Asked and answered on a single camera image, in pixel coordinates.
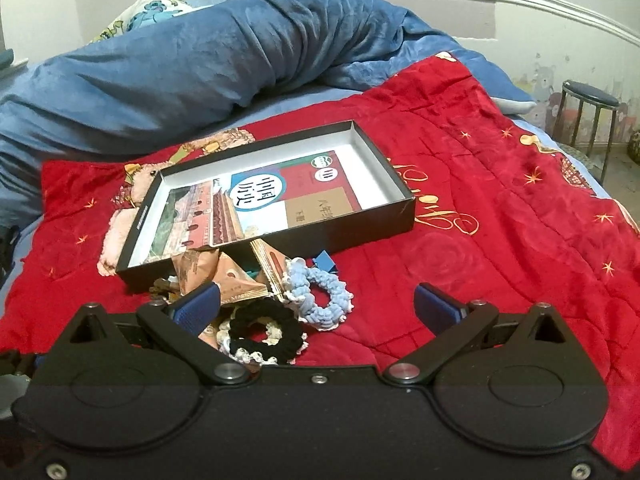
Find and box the black cardboard box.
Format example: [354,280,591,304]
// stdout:
[116,119,417,292]

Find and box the brown snack packet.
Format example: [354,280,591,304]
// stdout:
[214,252,268,307]
[171,250,221,306]
[249,239,293,297]

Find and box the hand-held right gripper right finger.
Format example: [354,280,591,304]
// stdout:
[382,282,576,386]

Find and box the blue clip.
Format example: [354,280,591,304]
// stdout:
[311,249,341,277]

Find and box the black scrunchie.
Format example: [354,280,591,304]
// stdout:
[227,299,310,358]

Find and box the white scrunchie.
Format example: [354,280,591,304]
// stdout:
[216,310,306,367]

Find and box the light blue scrunchie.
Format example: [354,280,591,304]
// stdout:
[284,257,357,332]

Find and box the palace picture book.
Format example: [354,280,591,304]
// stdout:
[149,182,226,263]

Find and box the blue circle red book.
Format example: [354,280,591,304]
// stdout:
[211,151,362,249]

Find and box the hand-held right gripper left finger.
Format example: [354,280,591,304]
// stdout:
[67,282,251,386]

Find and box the red printed bear blanket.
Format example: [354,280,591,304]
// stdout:
[0,51,640,471]

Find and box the round dark stool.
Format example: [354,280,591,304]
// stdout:
[555,80,630,157]

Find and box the blue plush blanket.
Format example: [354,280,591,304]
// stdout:
[0,0,537,161]

